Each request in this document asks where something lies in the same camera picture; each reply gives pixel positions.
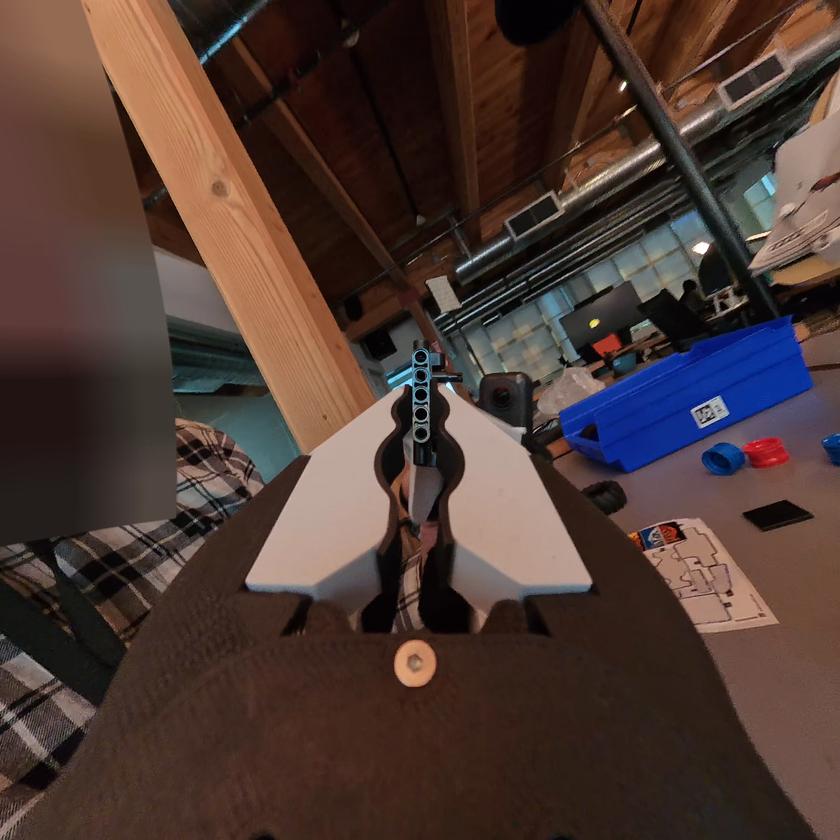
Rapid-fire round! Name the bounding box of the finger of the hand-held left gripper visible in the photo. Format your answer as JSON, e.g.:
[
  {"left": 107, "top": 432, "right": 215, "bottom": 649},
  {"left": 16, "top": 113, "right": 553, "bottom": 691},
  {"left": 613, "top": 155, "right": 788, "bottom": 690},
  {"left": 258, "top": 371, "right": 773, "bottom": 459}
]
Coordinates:
[{"left": 408, "top": 462, "right": 442, "bottom": 527}]

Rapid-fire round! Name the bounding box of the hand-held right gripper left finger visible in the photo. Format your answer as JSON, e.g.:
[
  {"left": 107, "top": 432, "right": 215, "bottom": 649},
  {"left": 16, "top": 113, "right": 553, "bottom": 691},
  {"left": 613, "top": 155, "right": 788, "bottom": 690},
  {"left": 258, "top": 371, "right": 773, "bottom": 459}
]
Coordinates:
[{"left": 245, "top": 386, "right": 411, "bottom": 632}]

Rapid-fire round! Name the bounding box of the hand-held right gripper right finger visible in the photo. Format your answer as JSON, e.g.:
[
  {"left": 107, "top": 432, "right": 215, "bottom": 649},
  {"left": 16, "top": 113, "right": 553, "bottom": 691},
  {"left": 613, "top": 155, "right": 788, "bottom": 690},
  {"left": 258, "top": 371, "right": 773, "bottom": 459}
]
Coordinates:
[{"left": 436, "top": 387, "right": 595, "bottom": 632}]

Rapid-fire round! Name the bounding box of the black toy beam assembly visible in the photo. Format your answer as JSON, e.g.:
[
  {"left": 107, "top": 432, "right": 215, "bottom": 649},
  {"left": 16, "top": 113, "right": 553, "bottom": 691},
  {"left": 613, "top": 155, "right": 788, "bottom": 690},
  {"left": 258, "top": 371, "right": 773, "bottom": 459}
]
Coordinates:
[{"left": 411, "top": 340, "right": 464, "bottom": 468}]

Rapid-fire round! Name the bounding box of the person's left forearm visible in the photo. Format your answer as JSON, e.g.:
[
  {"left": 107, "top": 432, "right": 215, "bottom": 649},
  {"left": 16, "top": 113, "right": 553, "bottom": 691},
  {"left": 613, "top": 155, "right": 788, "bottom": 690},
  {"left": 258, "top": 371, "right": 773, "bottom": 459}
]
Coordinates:
[{"left": 56, "top": 420, "right": 266, "bottom": 592}]

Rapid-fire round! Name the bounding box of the grey desk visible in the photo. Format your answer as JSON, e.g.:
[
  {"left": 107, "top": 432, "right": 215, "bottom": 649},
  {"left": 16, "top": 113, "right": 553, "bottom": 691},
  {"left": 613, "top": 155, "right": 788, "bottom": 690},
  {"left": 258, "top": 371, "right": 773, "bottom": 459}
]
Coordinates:
[{"left": 535, "top": 341, "right": 840, "bottom": 840}]

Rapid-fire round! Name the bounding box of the clear plastic bag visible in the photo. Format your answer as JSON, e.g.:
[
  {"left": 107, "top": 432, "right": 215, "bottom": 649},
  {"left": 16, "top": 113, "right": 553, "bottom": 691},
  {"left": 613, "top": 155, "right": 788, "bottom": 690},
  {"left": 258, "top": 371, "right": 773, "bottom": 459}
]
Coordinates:
[{"left": 537, "top": 366, "right": 606, "bottom": 416}]

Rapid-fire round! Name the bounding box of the black toy tire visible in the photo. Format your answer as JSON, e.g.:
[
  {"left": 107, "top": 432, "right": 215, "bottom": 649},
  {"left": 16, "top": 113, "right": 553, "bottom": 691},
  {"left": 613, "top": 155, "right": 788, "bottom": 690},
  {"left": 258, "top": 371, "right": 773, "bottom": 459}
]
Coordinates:
[{"left": 583, "top": 481, "right": 628, "bottom": 514}]

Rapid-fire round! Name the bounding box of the white paper sign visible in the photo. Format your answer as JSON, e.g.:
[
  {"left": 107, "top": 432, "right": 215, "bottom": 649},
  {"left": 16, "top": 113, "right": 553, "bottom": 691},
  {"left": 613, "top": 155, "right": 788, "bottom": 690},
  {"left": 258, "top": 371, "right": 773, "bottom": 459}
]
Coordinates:
[{"left": 424, "top": 276, "right": 462, "bottom": 315}]

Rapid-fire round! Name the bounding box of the black monitor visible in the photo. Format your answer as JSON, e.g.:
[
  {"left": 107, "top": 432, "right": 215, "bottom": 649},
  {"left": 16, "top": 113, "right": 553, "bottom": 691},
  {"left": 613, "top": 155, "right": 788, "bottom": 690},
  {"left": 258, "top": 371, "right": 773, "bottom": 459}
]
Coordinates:
[{"left": 559, "top": 282, "right": 642, "bottom": 340}]

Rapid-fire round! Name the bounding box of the blue plastic bin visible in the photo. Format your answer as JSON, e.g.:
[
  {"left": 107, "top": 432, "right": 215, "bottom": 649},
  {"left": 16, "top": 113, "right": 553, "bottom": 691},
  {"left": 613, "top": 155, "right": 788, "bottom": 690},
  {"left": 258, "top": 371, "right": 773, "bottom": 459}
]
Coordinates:
[{"left": 559, "top": 316, "right": 815, "bottom": 473}]

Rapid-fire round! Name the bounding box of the black office chair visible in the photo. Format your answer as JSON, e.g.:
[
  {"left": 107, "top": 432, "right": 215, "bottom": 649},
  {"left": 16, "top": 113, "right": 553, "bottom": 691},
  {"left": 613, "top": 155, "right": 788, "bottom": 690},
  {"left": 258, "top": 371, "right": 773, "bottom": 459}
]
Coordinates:
[{"left": 638, "top": 289, "right": 711, "bottom": 357}]

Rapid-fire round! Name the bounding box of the sticker sheet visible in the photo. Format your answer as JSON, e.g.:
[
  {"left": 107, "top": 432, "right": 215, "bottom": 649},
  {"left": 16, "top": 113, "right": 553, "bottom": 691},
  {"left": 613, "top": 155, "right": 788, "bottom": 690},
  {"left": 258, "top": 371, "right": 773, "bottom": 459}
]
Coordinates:
[{"left": 626, "top": 518, "right": 780, "bottom": 634}]

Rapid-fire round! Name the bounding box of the black square tile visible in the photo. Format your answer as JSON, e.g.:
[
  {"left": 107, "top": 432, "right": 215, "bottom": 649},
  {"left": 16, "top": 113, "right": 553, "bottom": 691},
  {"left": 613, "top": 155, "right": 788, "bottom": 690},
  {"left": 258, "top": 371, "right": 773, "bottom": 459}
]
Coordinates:
[{"left": 743, "top": 500, "right": 815, "bottom": 532}]

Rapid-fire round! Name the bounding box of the black metal pole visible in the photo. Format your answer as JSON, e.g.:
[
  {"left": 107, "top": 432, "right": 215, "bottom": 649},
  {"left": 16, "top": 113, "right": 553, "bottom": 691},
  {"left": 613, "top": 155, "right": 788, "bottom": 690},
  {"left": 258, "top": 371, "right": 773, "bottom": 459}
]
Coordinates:
[{"left": 583, "top": 0, "right": 783, "bottom": 324}]

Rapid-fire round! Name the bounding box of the person's plaid shirt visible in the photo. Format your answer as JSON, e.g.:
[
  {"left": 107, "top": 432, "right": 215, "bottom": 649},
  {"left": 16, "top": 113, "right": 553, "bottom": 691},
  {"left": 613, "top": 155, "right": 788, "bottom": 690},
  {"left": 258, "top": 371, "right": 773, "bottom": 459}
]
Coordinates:
[{"left": 0, "top": 525, "right": 198, "bottom": 840}]

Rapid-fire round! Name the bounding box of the white cardboard box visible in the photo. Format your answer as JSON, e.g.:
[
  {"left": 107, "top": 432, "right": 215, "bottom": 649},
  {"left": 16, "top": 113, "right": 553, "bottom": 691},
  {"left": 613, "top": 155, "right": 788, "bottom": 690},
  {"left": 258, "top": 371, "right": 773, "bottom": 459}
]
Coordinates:
[{"left": 748, "top": 85, "right": 840, "bottom": 277}]

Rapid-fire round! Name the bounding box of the silver air duct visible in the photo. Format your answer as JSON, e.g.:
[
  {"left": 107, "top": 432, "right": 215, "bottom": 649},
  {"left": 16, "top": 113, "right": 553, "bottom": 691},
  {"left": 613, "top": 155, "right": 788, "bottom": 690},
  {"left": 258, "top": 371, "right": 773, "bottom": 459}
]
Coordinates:
[{"left": 453, "top": 98, "right": 840, "bottom": 284}]

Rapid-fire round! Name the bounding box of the wooden post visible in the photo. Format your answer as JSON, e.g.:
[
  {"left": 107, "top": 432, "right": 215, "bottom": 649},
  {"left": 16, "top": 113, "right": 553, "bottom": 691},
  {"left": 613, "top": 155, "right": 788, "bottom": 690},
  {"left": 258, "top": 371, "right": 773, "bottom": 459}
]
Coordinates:
[{"left": 80, "top": 0, "right": 378, "bottom": 454}]

